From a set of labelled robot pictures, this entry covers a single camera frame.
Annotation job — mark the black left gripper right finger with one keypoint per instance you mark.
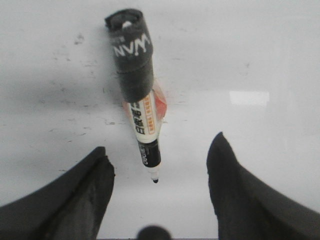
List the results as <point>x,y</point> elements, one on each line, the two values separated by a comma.
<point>247,208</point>

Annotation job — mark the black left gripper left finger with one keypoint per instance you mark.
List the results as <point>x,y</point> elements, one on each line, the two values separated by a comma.
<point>71,207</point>

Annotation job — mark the black and white marker pen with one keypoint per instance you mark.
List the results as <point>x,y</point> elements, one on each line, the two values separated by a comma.
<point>132,53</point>

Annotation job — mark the white whiteboard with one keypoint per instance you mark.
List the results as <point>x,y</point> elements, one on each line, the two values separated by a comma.
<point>247,68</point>

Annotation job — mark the black round knob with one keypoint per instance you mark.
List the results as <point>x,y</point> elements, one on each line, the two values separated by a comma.
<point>153,232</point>

